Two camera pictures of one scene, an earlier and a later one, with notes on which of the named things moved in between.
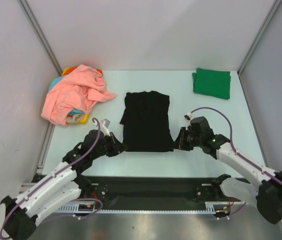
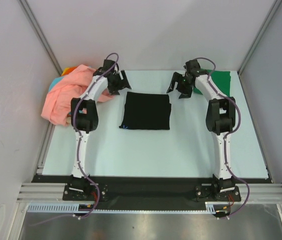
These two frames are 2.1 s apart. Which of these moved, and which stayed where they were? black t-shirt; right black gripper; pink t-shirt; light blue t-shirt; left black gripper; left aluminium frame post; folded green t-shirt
Moved: left black gripper; black t-shirt; right black gripper
Stayed: left aluminium frame post; pink t-shirt; light blue t-shirt; folded green t-shirt
